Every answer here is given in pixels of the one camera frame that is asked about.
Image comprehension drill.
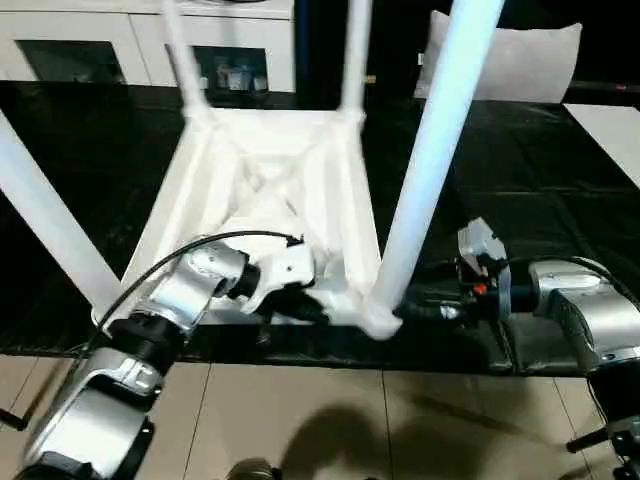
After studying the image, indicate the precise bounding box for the white flat panel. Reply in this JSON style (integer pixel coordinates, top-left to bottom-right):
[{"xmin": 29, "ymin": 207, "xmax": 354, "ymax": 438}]
[{"xmin": 565, "ymin": 103, "xmax": 640, "ymax": 189}]

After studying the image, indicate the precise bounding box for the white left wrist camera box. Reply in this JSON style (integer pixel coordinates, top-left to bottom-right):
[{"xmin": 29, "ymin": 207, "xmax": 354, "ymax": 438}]
[{"xmin": 242, "ymin": 240, "xmax": 317, "ymax": 313}]

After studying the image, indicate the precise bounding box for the black stand leg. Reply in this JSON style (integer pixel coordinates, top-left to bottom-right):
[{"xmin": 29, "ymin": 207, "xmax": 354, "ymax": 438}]
[
  {"xmin": 565, "ymin": 425, "xmax": 640, "ymax": 453},
  {"xmin": 0, "ymin": 408, "xmax": 29, "ymax": 433}
]

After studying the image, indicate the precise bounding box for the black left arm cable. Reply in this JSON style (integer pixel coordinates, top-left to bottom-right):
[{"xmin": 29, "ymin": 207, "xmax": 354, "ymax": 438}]
[{"xmin": 40, "ymin": 231, "xmax": 305, "ymax": 401}]

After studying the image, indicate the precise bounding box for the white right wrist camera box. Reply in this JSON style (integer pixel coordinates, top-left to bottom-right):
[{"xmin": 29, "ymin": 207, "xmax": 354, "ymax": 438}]
[{"xmin": 457, "ymin": 218, "xmax": 506, "ymax": 286}]

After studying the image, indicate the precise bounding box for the black work mat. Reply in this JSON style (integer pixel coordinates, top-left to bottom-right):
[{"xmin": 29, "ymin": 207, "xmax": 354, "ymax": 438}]
[{"xmin": 0, "ymin": 80, "xmax": 640, "ymax": 376}]

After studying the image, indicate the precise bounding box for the white plastic table leg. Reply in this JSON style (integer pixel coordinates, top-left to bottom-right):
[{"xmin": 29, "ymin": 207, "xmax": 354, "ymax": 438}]
[
  {"xmin": 338, "ymin": 0, "xmax": 373, "ymax": 121},
  {"xmin": 160, "ymin": 0, "xmax": 216, "ymax": 126},
  {"xmin": 368, "ymin": 0, "xmax": 506, "ymax": 319},
  {"xmin": 0, "ymin": 110, "xmax": 121, "ymax": 316}
]

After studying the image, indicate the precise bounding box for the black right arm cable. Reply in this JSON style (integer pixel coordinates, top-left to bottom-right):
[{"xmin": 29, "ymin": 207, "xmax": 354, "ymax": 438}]
[{"xmin": 495, "ymin": 255, "xmax": 640, "ymax": 311}]

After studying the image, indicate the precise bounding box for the white cabinet with glass doors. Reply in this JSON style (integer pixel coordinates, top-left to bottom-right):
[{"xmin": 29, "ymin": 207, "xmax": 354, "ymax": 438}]
[{"xmin": 0, "ymin": 0, "xmax": 297, "ymax": 93}]

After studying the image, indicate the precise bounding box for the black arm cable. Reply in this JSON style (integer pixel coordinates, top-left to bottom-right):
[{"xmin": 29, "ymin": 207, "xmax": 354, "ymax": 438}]
[
  {"xmin": 40, "ymin": 231, "xmax": 305, "ymax": 401},
  {"xmin": 495, "ymin": 255, "xmax": 640, "ymax": 311}
]

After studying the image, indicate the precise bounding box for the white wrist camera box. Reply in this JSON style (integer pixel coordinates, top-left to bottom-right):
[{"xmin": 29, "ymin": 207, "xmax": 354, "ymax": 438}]
[
  {"xmin": 457, "ymin": 218, "xmax": 506, "ymax": 286},
  {"xmin": 242, "ymin": 240, "xmax": 317, "ymax": 313}
]

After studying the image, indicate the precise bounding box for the black left robot foot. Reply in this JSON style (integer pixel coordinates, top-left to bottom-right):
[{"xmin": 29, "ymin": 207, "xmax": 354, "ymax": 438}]
[{"xmin": 225, "ymin": 460, "xmax": 283, "ymax": 480}]

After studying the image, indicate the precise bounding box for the grey pillow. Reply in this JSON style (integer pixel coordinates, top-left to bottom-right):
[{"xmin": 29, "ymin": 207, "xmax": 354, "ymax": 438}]
[{"xmin": 415, "ymin": 10, "xmax": 583, "ymax": 103}]

